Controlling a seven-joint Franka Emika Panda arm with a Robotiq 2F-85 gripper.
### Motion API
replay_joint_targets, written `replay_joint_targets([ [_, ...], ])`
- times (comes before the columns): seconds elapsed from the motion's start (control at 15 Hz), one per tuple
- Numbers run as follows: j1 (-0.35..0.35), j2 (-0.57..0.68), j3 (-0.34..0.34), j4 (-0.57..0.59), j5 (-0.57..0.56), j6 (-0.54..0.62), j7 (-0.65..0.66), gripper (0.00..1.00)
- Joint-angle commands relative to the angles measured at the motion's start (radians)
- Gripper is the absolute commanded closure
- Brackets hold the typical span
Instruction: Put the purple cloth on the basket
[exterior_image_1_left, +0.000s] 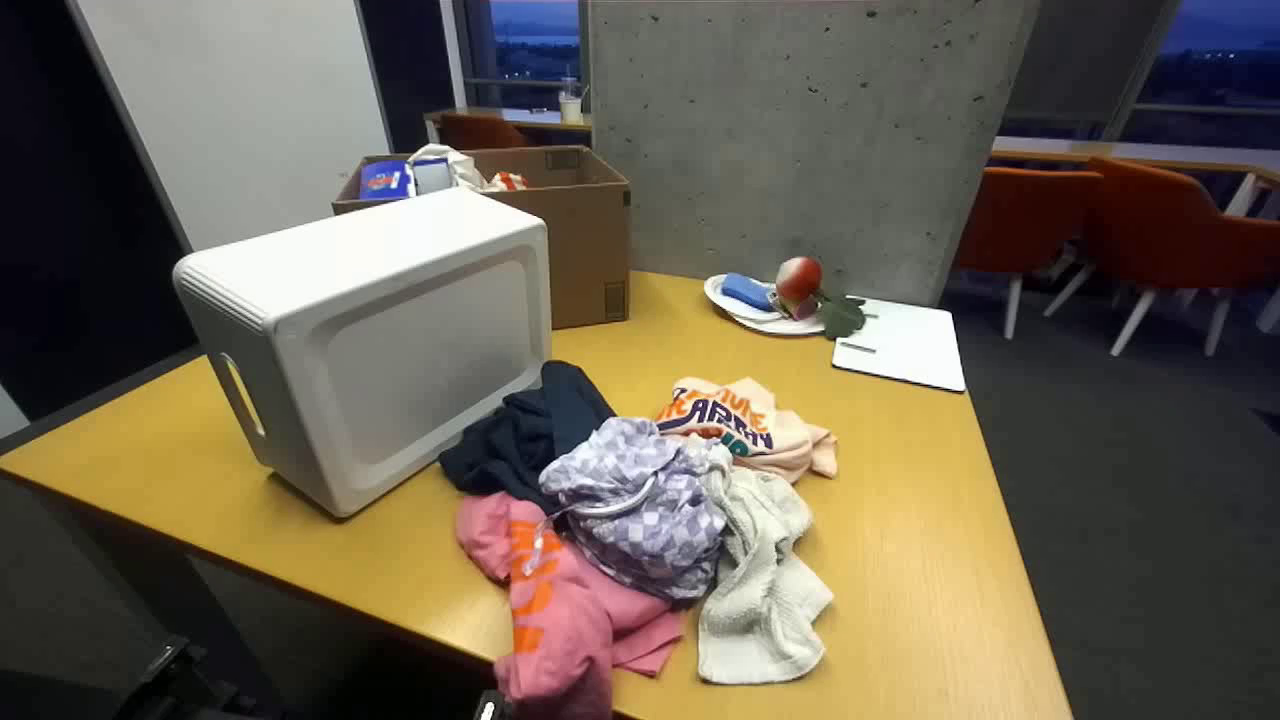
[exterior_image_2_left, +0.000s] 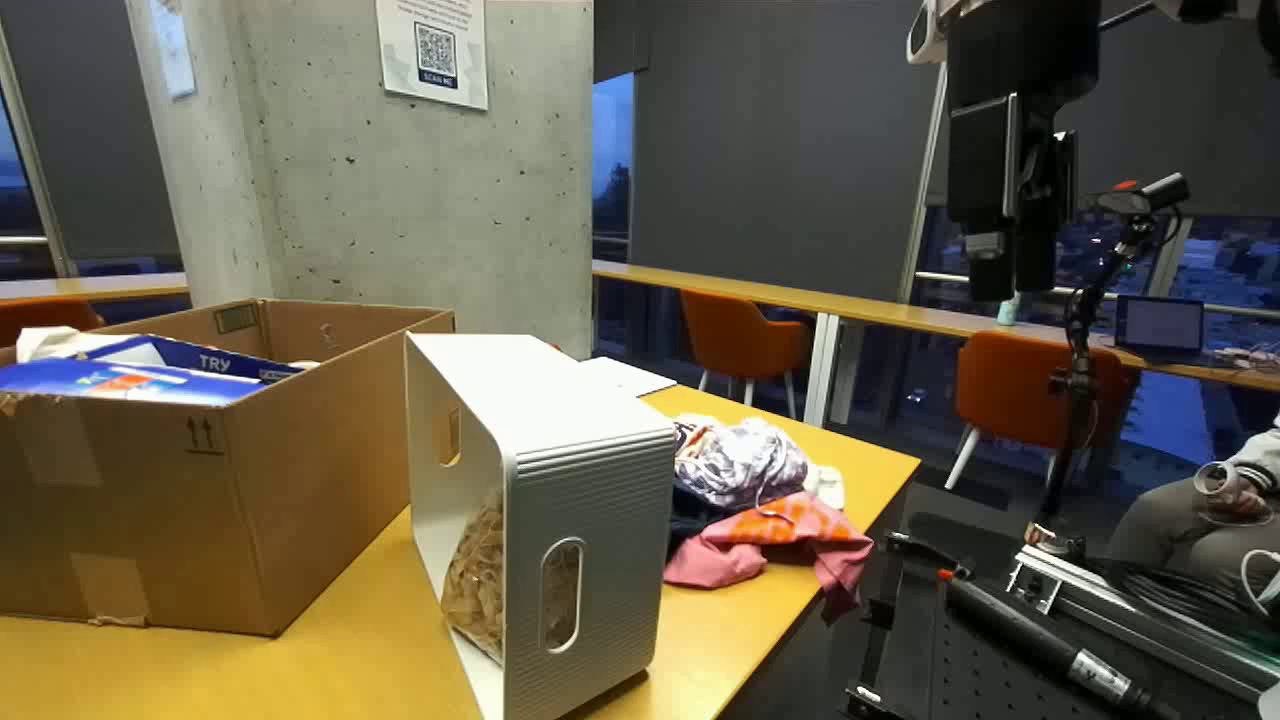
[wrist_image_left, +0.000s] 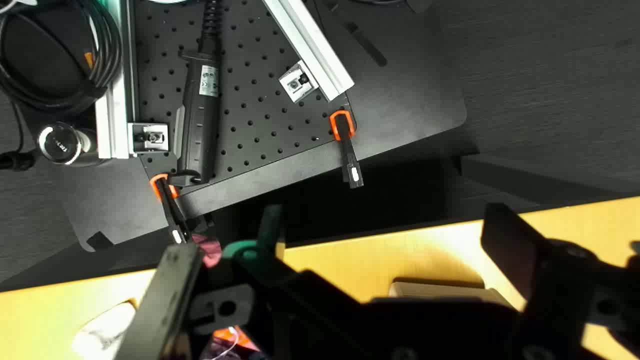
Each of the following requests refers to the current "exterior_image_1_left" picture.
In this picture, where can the white towel cloth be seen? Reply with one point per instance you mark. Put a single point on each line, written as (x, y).
(756, 625)

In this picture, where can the dark navy cloth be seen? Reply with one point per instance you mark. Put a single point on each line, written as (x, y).
(526, 434)

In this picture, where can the red apple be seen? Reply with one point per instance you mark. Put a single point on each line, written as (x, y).
(796, 284)

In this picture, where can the peach printed cloth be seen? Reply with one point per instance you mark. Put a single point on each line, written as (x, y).
(753, 424)

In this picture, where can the blue object on plate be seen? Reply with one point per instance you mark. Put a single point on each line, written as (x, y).
(750, 295)

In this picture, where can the white plastic basket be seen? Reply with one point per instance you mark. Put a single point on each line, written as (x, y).
(352, 349)

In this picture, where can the pink cloth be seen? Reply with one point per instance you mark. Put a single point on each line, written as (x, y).
(573, 625)

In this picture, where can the brown cardboard box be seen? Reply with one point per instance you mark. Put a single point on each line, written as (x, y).
(577, 205)

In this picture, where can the white plate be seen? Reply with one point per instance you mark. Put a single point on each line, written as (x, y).
(756, 323)

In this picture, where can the blue box in carton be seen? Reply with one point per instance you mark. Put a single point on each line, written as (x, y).
(381, 181)

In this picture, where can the white paper notebook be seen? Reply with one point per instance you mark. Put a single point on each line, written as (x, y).
(906, 343)

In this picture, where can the green leaf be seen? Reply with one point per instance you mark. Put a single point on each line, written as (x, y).
(842, 317)

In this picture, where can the purple checkered cloth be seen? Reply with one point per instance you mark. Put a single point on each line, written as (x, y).
(635, 502)

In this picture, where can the orange chair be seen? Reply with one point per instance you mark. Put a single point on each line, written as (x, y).
(1159, 229)
(1022, 220)

